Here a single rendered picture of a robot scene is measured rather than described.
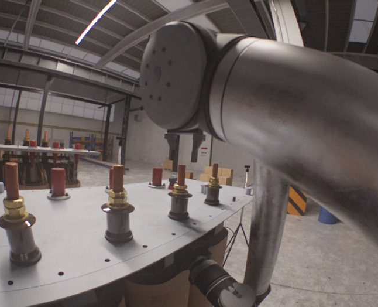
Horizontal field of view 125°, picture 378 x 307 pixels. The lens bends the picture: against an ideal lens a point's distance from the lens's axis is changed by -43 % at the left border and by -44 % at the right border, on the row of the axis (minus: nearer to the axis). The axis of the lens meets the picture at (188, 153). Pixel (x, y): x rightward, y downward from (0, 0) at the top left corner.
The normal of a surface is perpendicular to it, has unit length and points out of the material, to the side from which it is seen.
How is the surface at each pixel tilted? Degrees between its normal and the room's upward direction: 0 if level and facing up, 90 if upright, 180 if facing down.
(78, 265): 0
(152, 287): 90
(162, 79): 103
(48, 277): 0
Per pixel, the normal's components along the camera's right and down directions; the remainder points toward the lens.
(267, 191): -0.59, 0.19
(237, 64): -0.66, -0.17
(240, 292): 0.00, -0.96
